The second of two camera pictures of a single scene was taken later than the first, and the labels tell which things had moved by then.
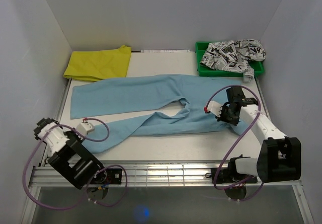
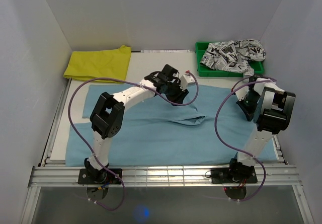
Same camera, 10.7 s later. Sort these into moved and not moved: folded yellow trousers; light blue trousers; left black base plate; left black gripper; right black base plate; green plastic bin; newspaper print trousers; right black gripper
Moved: light blue trousers; left black gripper; right black gripper
Not moved: green plastic bin; folded yellow trousers; newspaper print trousers; left black base plate; right black base plate
